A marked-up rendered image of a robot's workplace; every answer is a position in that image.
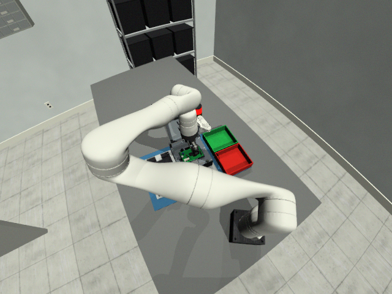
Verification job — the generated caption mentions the red bin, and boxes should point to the red bin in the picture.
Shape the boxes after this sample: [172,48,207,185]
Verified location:
[214,143,252,176]

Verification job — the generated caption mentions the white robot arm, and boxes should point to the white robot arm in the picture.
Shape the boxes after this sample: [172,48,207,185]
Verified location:
[81,85,297,240]

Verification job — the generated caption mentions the green circuit board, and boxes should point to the green circuit board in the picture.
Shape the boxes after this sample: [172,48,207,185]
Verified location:
[180,147,204,162]

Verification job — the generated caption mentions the green bin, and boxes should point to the green bin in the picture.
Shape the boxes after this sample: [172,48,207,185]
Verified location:
[203,125,237,156]

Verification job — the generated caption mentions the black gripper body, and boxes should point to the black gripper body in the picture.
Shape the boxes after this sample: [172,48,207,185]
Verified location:
[181,131,198,145]

